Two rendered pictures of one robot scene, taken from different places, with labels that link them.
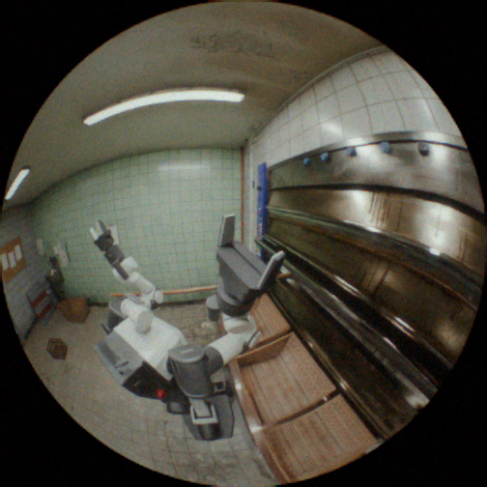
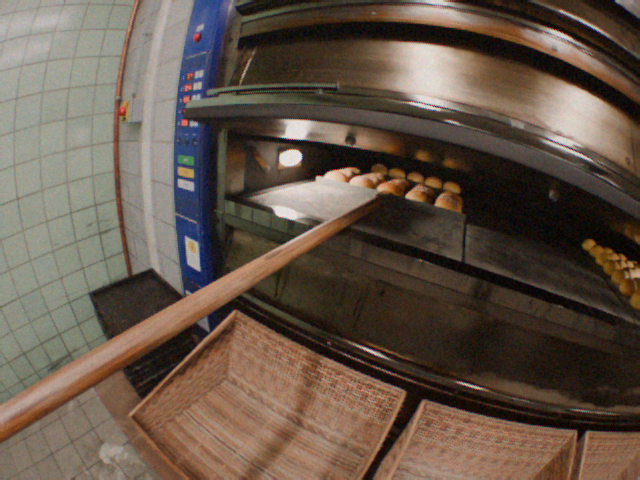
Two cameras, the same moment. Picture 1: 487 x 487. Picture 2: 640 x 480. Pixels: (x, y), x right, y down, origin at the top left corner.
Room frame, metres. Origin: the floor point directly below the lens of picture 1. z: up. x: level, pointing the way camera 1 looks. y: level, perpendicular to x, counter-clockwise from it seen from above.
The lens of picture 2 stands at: (0.64, 0.09, 1.39)
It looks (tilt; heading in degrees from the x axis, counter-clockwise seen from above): 23 degrees down; 313
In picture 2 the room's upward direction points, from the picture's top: 7 degrees clockwise
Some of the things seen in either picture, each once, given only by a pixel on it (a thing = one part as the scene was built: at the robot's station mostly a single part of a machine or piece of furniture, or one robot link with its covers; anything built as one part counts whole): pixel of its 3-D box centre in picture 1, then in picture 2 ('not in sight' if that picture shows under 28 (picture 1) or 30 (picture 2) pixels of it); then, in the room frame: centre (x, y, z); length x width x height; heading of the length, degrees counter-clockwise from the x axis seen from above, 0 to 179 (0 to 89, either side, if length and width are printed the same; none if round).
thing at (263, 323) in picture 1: (251, 322); (258, 432); (0.92, -0.08, 0.72); 0.56 x 0.49 x 0.28; 16
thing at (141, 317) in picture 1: (137, 315); not in sight; (0.26, 0.34, 1.46); 0.10 x 0.07 x 0.09; 71
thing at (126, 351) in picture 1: (148, 358); not in sight; (0.20, 0.37, 1.26); 0.34 x 0.30 x 0.36; 71
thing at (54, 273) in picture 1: (54, 279); not in sight; (0.83, 4.05, 0.71); 0.47 x 0.36 x 0.91; 106
